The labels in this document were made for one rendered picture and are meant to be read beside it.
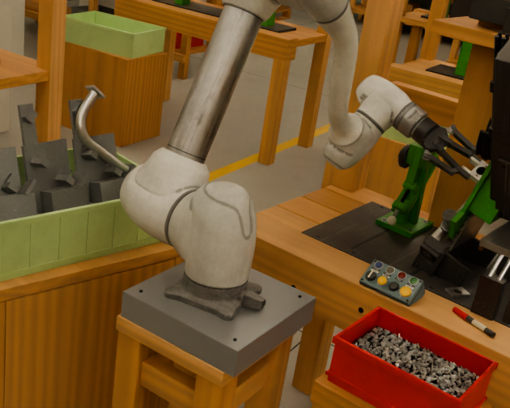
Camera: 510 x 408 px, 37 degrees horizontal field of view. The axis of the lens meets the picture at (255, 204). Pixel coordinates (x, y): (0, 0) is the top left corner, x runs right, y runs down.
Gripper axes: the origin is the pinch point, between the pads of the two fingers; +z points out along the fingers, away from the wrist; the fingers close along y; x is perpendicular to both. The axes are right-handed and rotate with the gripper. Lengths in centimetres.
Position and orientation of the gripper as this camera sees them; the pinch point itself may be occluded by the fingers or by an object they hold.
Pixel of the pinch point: (476, 171)
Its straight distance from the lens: 219.7
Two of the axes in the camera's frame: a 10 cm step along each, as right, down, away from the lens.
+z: 7.0, 6.3, -3.2
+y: 7.0, -7.0, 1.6
